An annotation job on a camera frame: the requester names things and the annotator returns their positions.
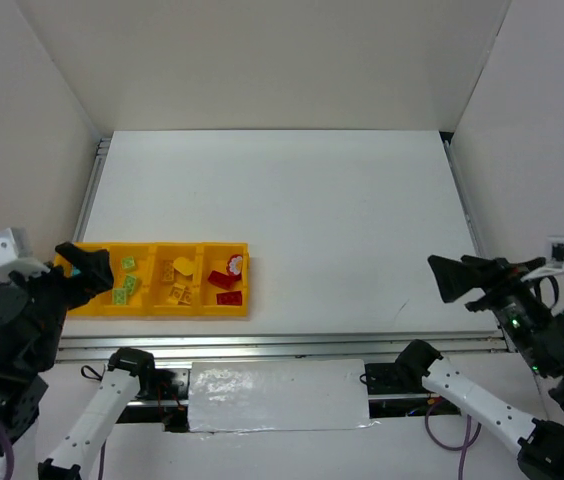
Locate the white taped sheet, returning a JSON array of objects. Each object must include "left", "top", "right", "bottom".
[{"left": 188, "top": 359, "right": 372, "bottom": 433}]

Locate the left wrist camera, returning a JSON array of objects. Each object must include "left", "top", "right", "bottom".
[{"left": 0, "top": 227, "right": 50, "bottom": 283}]

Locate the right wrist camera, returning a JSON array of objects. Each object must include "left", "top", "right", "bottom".
[{"left": 522, "top": 236, "right": 564, "bottom": 282}]

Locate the aluminium rail frame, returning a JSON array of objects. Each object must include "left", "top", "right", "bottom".
[{"left": 59, "top": 130, "right": 516, "bottom": 388}]

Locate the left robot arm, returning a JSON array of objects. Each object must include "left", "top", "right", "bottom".
[{"left": 0, "top": 238, "right": 180, "bottom": 479}]

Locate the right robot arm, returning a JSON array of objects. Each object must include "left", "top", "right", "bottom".
[{"left": 396, "top": 247, "right": 564, "bottom": 479}]

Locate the light green lego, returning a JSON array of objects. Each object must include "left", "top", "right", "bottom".
[
  {"left": 120, "top": 256, "right": 138, "bottom": 272},
  {"left": 122, "top": 274, "right": 140, "bottom": 295}
]

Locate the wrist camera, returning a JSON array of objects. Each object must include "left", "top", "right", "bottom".
[
  {"left": 522, "top": 236, "right": 564, "bottom": 282},
  {"left": 0, "top": 227, "right": 50, "bottom": 283}
]

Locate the red rectangular lego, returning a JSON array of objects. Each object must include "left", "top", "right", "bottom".
[{"left": 207, "top": 270, "right": 236, "bottom": 290}]

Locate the yellow lego brick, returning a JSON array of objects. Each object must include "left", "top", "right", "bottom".
[{"left": 160, "top": 260, "right": 176, "bottom": 285}]

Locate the small orange lego in bin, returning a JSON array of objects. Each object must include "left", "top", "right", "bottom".
[{"left": 179, "top": 290, "right": 192, "bottom": 305}]

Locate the pale green small lego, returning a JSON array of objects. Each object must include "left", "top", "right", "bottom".
[{"left": 112, "top": 288, "right": 128, "bottom": 306}]

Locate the yellow rounded lego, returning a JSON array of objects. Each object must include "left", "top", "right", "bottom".
[{"left": 172, "top": 256, "right": 196, "bottom": 277}]

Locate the yellow striped lego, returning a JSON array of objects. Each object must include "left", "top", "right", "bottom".
[{"left": 167, "top": 283, "right": 189, "bottom": 305}]

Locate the yellow three-compartment bin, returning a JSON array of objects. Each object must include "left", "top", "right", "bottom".
[{"left": 69, "top": 242, "right": 249, "bottom": 319}]

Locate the red arched lego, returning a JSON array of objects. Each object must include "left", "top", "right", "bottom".
[{"left": 226, "top": 254, "right": 244, "bottom": 280}]

